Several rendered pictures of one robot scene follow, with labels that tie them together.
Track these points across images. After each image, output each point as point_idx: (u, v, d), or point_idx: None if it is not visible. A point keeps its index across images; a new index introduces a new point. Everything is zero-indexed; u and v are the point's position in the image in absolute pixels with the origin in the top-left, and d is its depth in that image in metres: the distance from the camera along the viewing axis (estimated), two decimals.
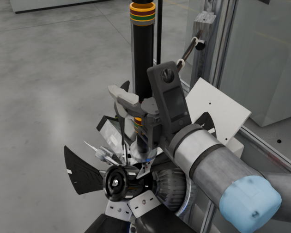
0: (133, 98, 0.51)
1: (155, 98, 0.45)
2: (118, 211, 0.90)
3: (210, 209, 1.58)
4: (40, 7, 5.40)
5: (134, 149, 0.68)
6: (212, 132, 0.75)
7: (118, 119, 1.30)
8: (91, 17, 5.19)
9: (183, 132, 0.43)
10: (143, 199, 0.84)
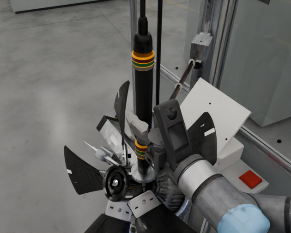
0: (143, 126, 0.57)
1: (160, 132, 0.51)
2: (118, 211, 0.90)
3: None
4: (40, 7, 5.40)
5: (135, 171, 0.74)
6: (212, 132, 0.75)
7: (118, 119, 1.30)
8: (91, 17, 5.19)
9: (185, 162, 0.49)
10: (143, 199, 0.84)
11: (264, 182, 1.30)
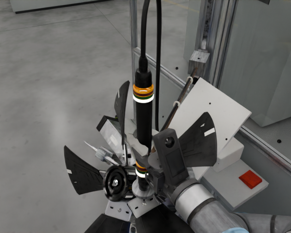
0: (143, 150, 0.62)
1: (159, 158, 0.56)
2: (118, 211, 0.90)
3: None
4: (40, 7, 5.40)
5: (136, 187, 0.79)
6: (212, 132, 0.75)
7: (118, 119, 1.30)
8: (91, 17, 5.19)
9: (182, 187, 0.54)
10: (144, 201, 0.85)
11: (264, 182, 1.30)
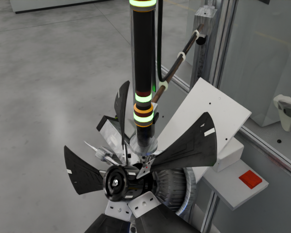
0: None
1: None
2: (118, 211, 0.90)
3: (210, 209, 1.58)
4: (40, 7, 5.40)
5: (134, 143, 0.66)
6: (212, 132, 0.75)
7: (118, 119, 1.30)
8: (91, 17, 5.19)
9: None
10: (142, 202, 0.85)
11: (264, 182, 1.30)
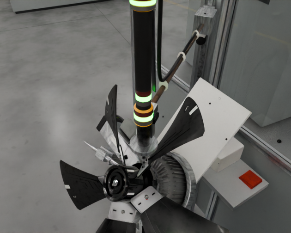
0: None
1: None
2: None
3: (210, 209, 1.58)
4: (40, 7, 5.40)
5: (134, 143, 0.66)
6: None
7: (118, 119, 1.30)
8: (91, 17, 5.19)
9: None
10: (122, 211, 0.89)
11: (264, 182, 1.30)
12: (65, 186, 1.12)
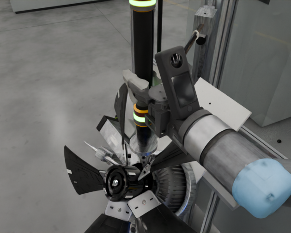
0: (143, 83, 0.50)
1: (163, 84, 0.44)
2: None
3: (210, 209, 1.58)
4: (40, 7, 5.40)
5: (134, 143, 0.66)
6: None
7: (118, 119, 1.30)
8: (91, 17, 5.19)
9: (193, 118, 0.42)
10: (118, 210, 0.90)
11: None
12: (67, 170, 1.13)
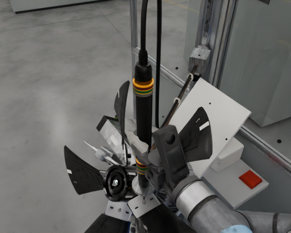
0: (143, 147, 0.62)
1: (160, 155, 0.55)
2: None
3: None
4: (40, 7, 5.40)
5: (136, 184, 0.78)
6: None
7: (118, 119, 1.30)
8: (91, 17, 5.19)
9: (183, 184, 0.53)
10: (118, 210, 0.90)
11: (264, 182, 1.30)
12: (67, 170, 1.13)
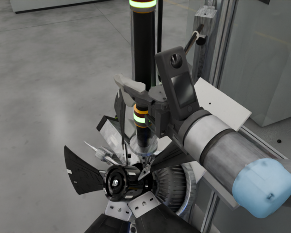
0: (140, 86, 0.50)
1: (163, 84, 0.44)
2: None
3: (210, 209, 1.58)
4: (40, 7, 5.40)
5: (134, 143, 0.66)
6: None
7: (118, 119, 1.30)
8: (91, 17, 5.19)
9: (192, 118, 0.42)
10: (118, 210, 0.90)
11: None
12: (67, 170, 1.13)
